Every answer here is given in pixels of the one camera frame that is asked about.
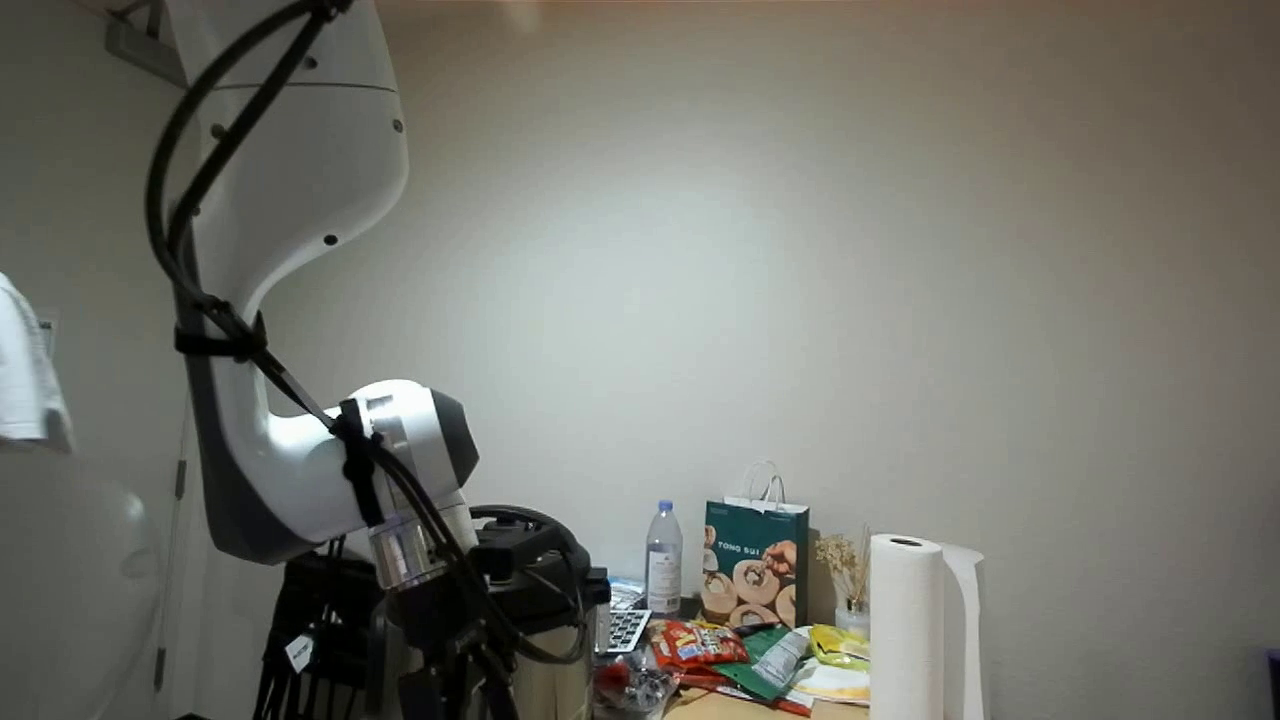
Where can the red snack bag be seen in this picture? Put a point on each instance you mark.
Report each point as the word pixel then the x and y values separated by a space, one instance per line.
pixel 694 645

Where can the clear plastic water bottle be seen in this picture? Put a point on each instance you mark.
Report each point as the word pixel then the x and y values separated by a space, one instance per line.
pixel 663 552

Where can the yellow snack bag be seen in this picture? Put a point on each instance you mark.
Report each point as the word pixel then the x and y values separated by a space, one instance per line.
pixel 837 645

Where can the green paper gift bag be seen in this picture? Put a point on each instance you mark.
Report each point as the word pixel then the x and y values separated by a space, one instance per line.
pixel 755 535

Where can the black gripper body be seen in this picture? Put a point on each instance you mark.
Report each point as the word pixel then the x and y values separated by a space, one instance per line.
pixel 444 634

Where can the white paper towel roll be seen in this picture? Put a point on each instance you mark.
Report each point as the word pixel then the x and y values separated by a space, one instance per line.
pixel 913 613

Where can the black steel pressure cooker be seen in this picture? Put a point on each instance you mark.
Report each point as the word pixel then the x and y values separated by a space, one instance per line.
pixel 552 584

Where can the green snack bag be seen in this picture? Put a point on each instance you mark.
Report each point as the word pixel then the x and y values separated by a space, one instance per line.
pixel 768 660

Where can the grey door closer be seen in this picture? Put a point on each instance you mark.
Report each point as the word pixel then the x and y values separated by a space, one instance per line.
pixel 141 43

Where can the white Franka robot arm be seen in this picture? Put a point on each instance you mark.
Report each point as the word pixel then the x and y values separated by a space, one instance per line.
pixel 293 173

